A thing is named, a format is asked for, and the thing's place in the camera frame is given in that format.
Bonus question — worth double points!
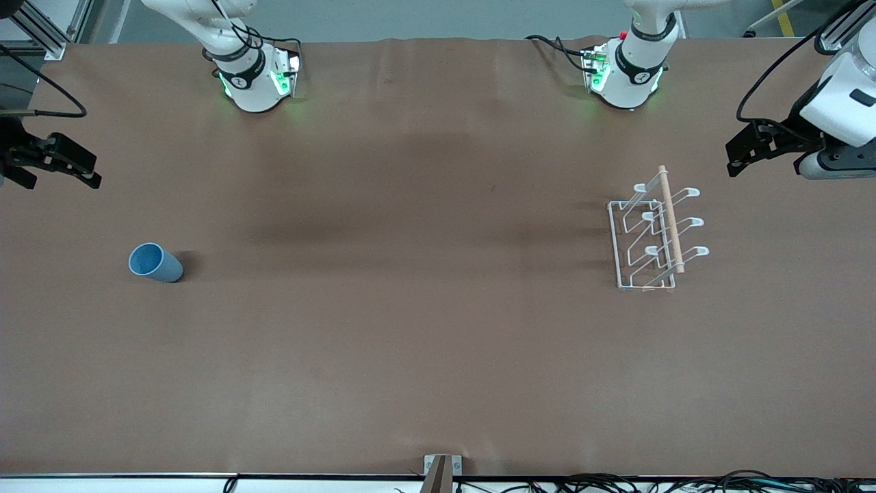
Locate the light blue plastic cup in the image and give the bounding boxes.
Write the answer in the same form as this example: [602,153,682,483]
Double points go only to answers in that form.
[129,242,184,283]

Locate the black arm base cable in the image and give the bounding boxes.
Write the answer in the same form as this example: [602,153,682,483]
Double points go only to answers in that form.
[233,26,303,73]
[525,34,597,73]

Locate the black right arm base cable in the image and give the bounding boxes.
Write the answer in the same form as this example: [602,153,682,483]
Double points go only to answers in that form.
[233,26,303,73]

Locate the black cable bundle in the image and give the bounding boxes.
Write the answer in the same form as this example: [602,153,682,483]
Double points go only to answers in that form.
[455,469,876,493]

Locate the brown camera post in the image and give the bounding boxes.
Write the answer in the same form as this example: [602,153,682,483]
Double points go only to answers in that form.
[419,455,454,493]

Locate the aluminium frame profile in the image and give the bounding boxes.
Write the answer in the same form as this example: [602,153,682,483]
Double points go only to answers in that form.
[818,0,864,54]
[0,0,94,62]

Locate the black left arm base cable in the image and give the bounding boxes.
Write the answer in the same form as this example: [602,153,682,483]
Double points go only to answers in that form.
[525,34,597,73]

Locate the thin white tube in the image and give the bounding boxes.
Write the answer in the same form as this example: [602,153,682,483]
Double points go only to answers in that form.
[744,0,803,38]

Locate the grey metal bracket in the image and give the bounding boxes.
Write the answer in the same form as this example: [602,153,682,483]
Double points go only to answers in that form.
[423,454,463,477]

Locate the brown table cover sheet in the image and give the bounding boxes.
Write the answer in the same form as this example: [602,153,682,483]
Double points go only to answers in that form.
[0,36,876,479]

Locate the white wire cup rack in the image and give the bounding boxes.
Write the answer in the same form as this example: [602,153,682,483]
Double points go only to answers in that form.
[608,165,710,292]

